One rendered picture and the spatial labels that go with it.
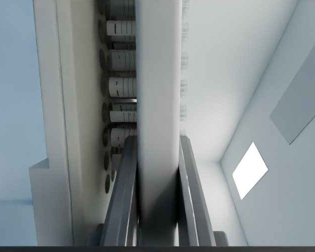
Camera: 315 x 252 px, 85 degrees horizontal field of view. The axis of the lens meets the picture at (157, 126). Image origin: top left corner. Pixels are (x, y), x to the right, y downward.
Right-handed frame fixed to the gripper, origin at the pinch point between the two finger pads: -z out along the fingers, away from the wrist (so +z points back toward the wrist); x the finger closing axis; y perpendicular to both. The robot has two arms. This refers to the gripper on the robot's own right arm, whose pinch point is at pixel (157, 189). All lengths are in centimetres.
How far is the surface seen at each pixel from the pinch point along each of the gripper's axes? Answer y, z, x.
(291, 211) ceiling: 226, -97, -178
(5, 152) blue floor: 86, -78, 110
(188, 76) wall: 113, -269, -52
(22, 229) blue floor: 146, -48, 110
